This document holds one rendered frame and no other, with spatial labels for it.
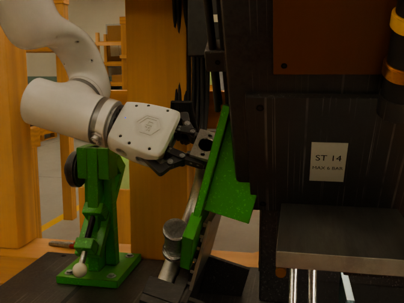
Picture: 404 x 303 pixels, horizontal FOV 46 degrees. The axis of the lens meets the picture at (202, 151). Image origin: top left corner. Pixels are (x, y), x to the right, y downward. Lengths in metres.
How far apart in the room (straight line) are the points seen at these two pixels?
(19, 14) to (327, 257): 0.54
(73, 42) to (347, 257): 0.56
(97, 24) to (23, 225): 10.62
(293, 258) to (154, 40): 0.68
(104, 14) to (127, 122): 10.98
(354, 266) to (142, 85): 0.70
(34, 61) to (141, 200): 11.48
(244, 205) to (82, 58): 0.40
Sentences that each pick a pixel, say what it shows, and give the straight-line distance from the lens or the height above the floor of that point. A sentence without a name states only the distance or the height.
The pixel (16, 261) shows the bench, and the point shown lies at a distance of 1.24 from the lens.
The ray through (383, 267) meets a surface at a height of 1.12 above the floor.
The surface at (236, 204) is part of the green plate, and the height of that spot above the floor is 1.13.
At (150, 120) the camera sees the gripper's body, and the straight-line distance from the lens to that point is 0.80.
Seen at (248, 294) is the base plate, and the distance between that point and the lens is 0.96.
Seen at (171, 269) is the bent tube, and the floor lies 1.00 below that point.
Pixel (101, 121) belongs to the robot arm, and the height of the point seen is 1.24.
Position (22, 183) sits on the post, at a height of 1.04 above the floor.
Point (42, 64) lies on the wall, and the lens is 12.43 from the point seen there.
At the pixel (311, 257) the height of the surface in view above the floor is 1.13.
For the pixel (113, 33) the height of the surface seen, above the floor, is 2.24.
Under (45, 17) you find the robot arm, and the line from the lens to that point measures 0.79.
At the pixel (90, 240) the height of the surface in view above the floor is 1.00.
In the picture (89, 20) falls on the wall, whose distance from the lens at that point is 11.89.
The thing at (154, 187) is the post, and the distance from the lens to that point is 1.12.
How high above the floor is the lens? 1.32
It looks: 9 degrees down
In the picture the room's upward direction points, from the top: straight up
